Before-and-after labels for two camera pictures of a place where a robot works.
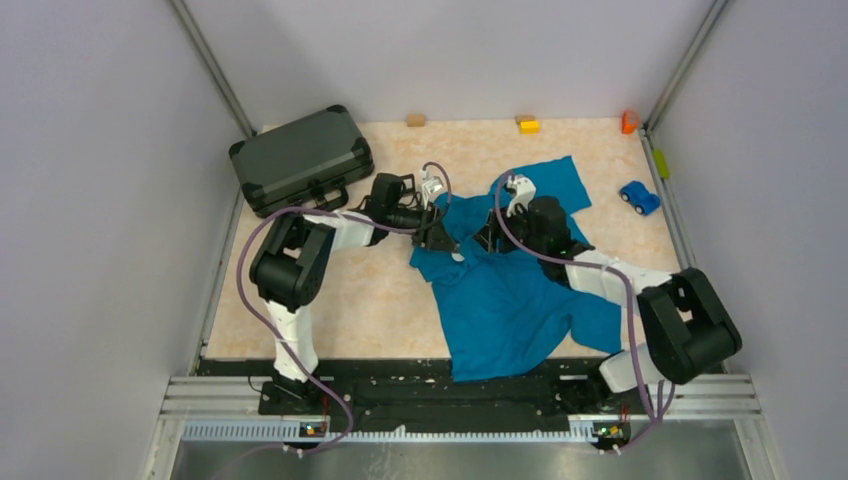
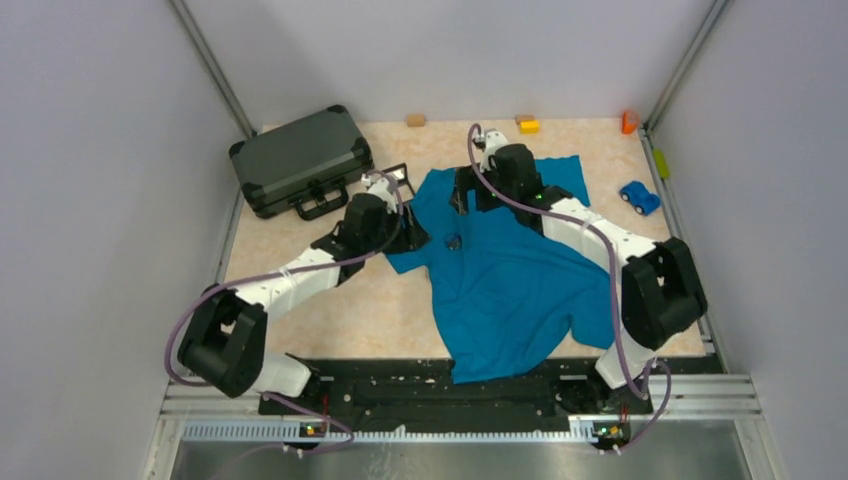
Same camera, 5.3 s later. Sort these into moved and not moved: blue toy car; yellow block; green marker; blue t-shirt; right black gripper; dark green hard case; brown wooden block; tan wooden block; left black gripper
Moved: right black gripper; left black gripper; blue t-shirt
Not moved: blue toy car; brown wooden block; green marker; tan wooden block; yellow block; dark green hard case
